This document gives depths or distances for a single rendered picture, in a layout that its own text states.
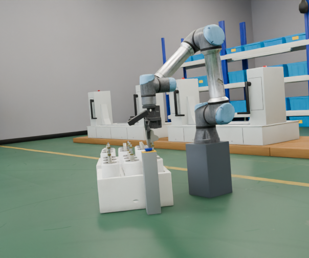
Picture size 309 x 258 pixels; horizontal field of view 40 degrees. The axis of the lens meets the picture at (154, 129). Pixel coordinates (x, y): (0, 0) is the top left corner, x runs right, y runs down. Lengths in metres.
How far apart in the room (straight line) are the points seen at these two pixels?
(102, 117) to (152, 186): 4.72
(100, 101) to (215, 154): 4.55
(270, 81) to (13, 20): 5.82
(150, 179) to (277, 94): 2.34
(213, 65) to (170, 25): 8.31
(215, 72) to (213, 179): 0.59
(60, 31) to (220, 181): 7.04
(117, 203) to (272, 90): 2.34
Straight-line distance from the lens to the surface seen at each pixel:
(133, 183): 2.27
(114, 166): 2.29
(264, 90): 4.11
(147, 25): 10.23
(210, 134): 2.45
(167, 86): 2.17
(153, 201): 2.17
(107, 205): 2.29
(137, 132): 5.67
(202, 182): 2.46
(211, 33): 2.32
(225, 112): 2.33
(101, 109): 6.80
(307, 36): 6.96
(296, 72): 7.09
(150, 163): 2.13
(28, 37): 8.85
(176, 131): 5.00
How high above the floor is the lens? 0.55
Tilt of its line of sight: 3 degrees down
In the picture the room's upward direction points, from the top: 5 degrees counter-clockwise
